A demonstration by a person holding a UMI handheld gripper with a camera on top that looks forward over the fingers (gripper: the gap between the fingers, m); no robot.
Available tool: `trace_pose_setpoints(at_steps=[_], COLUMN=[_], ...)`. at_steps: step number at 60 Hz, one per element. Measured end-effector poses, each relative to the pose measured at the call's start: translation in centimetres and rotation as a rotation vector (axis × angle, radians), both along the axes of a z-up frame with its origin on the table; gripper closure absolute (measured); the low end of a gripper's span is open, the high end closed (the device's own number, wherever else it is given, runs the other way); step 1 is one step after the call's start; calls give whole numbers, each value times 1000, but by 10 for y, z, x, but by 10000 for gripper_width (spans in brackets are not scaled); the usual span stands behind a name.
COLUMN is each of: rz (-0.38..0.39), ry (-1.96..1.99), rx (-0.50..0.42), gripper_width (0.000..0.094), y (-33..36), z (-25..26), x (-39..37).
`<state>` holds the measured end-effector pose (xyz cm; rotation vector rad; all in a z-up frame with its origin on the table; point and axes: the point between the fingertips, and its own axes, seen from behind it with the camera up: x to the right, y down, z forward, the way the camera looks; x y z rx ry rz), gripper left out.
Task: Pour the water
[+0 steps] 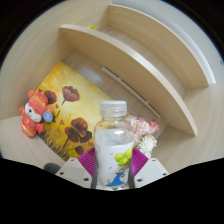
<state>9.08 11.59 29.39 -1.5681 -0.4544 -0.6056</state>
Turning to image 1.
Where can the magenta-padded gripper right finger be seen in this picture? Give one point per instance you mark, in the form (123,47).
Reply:
(148,170)

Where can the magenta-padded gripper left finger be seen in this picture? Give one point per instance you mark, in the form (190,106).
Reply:
(75,170)

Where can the clear plastic water bottle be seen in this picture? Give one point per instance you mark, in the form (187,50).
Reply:
(113,150)

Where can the pink and white flower bouquet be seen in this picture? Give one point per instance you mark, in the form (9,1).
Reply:
(145,133)

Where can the yellow poppy flower painting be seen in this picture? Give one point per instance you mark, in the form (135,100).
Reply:
(73,110)

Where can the red plush toy figure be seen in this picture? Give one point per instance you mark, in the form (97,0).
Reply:
(32,115)

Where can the white light bar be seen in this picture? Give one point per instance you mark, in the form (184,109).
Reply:
(130,91)

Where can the light wooden shelf board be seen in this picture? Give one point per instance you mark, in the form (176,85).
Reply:
(166,40)
(133,63)

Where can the yellow object on shelf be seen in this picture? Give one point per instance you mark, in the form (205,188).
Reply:
(91,27)

